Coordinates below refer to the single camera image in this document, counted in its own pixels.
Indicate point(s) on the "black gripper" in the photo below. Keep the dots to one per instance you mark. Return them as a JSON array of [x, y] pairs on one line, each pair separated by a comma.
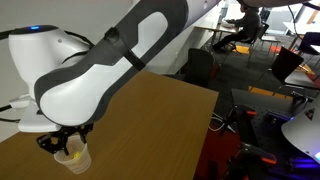
[[66, 131]]

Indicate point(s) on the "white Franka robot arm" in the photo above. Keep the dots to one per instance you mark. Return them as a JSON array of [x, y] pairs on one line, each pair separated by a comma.
[[83, 93]]

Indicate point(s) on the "translucent plastic measuring cup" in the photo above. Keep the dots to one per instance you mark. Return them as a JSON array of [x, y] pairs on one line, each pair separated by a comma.
[[80, 166]]

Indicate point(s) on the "black office chair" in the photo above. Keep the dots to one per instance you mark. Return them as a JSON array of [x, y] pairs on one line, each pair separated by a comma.
[[200, 66]]

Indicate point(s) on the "grey office desk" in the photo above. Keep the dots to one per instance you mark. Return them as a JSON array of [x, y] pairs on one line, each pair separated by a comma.
[[216, 29]]

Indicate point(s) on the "yellow floor mat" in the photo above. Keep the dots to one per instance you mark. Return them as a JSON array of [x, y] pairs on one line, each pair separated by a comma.
[[242, 49]]

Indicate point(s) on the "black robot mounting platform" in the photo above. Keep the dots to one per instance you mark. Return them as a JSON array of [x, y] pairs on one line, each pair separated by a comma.
[[266, 133]]

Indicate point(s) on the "seated person dark hoodie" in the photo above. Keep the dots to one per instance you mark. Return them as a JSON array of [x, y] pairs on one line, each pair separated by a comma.
[[250, 25]]

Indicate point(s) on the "black chair under person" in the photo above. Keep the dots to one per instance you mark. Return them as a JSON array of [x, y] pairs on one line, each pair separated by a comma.
[[262, 30]]

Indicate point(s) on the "black chair thin legs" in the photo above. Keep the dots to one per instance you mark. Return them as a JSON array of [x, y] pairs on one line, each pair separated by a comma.
[[286, 63]]

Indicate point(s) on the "grey round table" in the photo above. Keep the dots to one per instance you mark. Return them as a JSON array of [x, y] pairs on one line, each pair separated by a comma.
[[300, 79]]

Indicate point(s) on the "white rectangular table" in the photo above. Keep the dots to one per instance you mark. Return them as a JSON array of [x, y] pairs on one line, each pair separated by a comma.
[[300, 27]]

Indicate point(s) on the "dark blue chair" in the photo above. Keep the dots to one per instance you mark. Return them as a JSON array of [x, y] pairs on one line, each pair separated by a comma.
[[310, 41]]

